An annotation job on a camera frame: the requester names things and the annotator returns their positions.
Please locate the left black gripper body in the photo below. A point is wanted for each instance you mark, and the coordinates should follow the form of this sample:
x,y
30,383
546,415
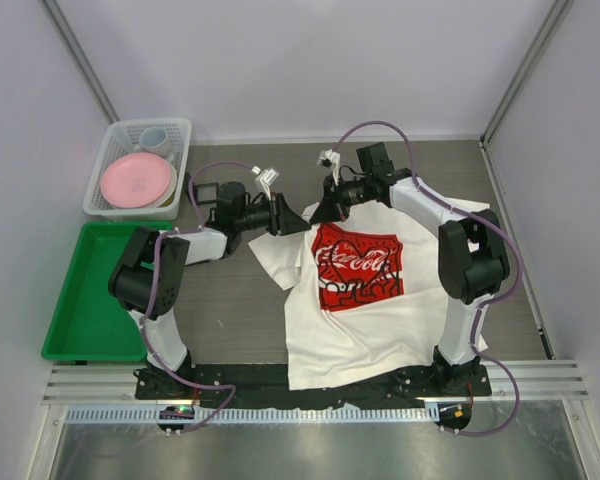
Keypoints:
x,y
273,215

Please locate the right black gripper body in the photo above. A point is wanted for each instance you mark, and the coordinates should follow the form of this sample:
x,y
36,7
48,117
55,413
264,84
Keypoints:
x,y
329,184

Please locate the white printed t-shirt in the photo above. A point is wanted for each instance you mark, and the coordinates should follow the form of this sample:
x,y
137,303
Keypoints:
x,y
364,296

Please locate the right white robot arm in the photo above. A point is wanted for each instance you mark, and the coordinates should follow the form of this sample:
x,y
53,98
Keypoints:
x,y
472,251

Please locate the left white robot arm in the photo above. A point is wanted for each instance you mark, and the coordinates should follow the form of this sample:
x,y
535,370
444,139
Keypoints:
x,y
147,278

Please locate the black box with orange brooch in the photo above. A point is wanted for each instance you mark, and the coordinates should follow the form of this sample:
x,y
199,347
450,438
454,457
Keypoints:
x,y
200,193

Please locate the yellow-green plate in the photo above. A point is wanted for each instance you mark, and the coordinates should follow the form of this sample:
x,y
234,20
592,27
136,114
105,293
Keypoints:
x,y
169,193

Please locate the light blue cup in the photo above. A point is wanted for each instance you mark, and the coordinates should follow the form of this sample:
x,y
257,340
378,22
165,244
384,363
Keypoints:
x,y
155,140

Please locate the pink plate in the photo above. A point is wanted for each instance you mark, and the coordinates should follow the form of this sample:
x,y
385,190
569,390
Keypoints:
x,y
135,180

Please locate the white plastic basket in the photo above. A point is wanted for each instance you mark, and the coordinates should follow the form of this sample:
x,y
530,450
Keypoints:
x,y
120,139

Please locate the green plastic tray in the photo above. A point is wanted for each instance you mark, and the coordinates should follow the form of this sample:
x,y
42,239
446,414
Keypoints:
x,y
88,324

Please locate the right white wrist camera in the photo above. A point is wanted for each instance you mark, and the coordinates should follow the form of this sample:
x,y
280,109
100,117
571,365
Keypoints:
x,y
330,159

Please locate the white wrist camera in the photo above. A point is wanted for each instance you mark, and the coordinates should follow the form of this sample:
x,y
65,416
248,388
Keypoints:
x,y
330,159
264,179

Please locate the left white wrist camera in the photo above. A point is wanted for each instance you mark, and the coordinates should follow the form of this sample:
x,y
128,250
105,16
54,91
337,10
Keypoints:
x,y
264,179

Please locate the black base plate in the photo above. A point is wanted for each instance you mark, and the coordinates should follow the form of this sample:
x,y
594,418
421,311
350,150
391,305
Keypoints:
x,y
262,386

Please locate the white slotted cable duct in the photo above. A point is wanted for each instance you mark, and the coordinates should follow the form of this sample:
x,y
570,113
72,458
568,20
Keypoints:
x,y
172,414

